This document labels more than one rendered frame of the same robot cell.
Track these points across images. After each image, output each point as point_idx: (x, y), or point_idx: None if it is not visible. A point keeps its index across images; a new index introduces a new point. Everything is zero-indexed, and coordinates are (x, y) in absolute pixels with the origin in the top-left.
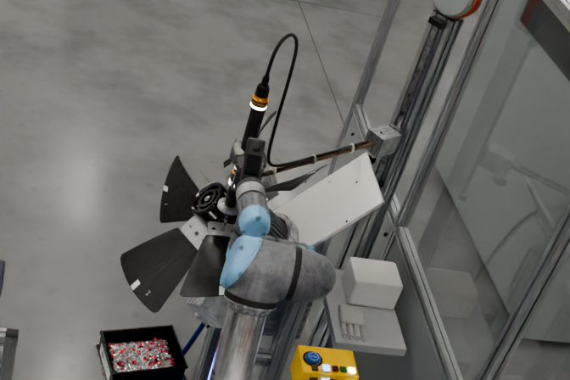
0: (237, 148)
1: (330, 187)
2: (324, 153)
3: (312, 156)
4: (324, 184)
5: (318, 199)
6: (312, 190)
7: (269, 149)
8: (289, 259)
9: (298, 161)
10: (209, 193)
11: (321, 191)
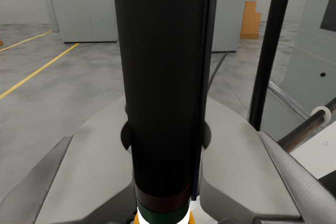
0: (97, 142)
1: (335, 155)
2: (335, 102)
3: (322, 111)
4: (316, 148)
5: (320, 177)
6: (297, 158)
7: (257, 114)
8: None
9: (307, 127)
10: (136, 213)
11: (318, 160)
